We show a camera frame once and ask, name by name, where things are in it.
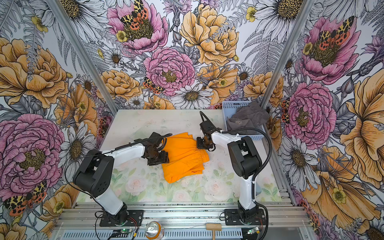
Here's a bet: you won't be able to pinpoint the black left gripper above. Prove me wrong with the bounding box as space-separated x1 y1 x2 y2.
145 148 169 166

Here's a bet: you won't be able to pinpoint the orange drawstring shorts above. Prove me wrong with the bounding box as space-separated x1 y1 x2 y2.
162 133 210 184

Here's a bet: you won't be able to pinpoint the grey garment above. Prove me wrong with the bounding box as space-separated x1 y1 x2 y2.
227 101 270 131

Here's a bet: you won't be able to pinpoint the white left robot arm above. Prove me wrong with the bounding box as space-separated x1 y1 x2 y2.
73 132 172 227

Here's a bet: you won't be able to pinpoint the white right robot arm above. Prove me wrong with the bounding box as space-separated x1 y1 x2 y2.
197 120 263 224

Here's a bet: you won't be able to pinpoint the light blue perforated laundry basket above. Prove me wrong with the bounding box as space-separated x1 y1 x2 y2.
222 101 270 132

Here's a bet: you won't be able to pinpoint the small wooden mallet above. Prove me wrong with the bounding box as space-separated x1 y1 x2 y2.
206 223 222 240

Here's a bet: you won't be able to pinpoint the orange rimmed tape roll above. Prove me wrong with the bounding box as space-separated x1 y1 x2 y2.
145 221 165 240

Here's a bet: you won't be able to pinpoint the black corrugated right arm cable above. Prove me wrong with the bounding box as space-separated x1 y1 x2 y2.
199 110 273 240

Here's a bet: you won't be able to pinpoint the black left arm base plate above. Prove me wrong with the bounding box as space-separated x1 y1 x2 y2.
99 210 144 227

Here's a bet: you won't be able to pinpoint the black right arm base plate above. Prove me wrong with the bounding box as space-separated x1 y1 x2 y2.
224 208 266 226

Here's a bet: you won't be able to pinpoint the aluminium front rail frame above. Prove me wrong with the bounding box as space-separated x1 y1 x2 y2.
52 203 316 240

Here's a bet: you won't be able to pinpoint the aluminium frame corner post left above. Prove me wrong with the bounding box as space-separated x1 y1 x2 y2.
47 1 119 116

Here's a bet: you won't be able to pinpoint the aluminium frame corner post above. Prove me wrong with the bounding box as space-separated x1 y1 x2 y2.
260 1 315 109
47 1 119 116

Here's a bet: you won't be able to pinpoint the aluminium frame corner post right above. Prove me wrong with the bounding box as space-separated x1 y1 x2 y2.
260 1 315 109

